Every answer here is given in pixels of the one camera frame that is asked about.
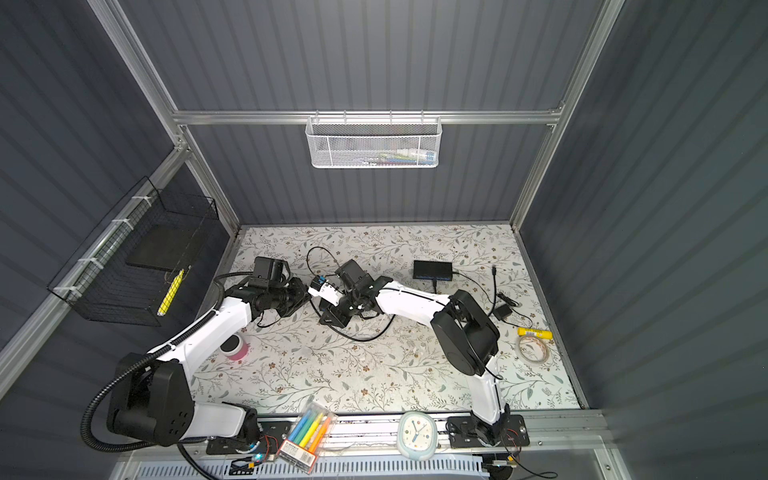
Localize black ribbed network switch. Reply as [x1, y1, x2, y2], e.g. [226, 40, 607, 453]
[413, 260, 454, 282]

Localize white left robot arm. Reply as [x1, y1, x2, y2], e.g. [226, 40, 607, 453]
[79, 257, 309, 479]

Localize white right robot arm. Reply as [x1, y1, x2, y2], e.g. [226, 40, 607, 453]
[308, 260, 510, 446]

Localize pink tape roll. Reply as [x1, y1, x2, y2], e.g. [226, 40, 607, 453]
[219, 334, 249, 362]

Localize yellow marker in basket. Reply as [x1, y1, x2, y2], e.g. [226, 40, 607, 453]
[156, 269, 186, 317]

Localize pack of coloured markers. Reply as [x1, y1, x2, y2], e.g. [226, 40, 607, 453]
[277, 402, 338, 474]

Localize small mint desk clock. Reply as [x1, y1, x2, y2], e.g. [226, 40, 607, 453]
[396, 411, 438, 461]

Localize clear tape roll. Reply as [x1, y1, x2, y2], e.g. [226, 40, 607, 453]
[516, 336, 550, 366]

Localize white wire mesh basket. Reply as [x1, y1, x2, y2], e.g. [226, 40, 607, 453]
[305, 118, 443, 169]

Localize black wire wall basket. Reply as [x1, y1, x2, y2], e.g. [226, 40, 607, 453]
[48, 180, 219, 327]

